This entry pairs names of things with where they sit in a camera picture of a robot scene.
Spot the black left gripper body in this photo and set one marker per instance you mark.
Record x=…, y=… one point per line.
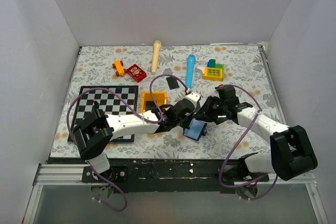
x=179, y=123

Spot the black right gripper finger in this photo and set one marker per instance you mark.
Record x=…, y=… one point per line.
x=202, y=116
x=203, y=109

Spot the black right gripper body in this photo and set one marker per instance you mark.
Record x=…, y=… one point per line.
x=215, y=108

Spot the blue leather card holder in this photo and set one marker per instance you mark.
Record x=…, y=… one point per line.
x=196, y=130

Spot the black VIP card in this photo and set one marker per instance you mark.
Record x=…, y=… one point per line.
x=220, y=119

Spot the black credit card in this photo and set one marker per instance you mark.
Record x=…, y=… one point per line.
x=172, y=83

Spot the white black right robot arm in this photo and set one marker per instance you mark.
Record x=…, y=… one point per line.
x=291, y=153

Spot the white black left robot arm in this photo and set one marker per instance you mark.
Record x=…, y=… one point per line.
x=92, y=134

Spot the black card in bin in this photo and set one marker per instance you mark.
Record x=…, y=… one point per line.
x=150, y=105

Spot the yellow plastic bin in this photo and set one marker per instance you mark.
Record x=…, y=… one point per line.
x=160, y=97

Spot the yellow green toy brick house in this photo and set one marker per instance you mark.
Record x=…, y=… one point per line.
x=213, y=71

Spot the blue toy microphone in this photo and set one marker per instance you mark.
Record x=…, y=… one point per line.
x=191, y=60

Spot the red owl toy block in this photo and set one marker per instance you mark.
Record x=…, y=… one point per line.
x=136, y=73

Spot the black silver chessboard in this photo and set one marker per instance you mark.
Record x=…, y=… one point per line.
x=107, y=101

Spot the cream toy microphone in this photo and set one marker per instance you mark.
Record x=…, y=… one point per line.
x=155, y=56

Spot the yellow toy brick car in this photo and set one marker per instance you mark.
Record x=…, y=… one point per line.
x=119, y=69

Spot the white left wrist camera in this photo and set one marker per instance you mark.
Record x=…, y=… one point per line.
x=194, y=97

